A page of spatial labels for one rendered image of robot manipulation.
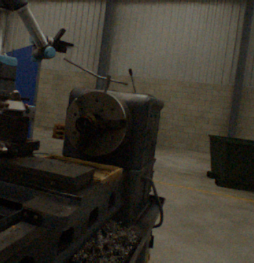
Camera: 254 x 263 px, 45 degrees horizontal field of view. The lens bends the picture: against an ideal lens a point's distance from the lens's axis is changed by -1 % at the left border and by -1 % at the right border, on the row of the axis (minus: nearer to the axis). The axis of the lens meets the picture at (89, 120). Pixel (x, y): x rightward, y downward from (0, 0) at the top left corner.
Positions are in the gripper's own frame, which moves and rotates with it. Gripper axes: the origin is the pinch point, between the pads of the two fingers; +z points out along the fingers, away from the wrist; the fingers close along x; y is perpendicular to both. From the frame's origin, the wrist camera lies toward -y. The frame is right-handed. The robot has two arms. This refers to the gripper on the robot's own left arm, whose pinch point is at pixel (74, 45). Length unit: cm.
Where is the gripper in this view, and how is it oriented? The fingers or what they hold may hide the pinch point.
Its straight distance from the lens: 230.3
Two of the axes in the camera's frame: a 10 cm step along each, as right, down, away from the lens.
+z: 7.6, 0.6, 6.4
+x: 6.1, 2.5, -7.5
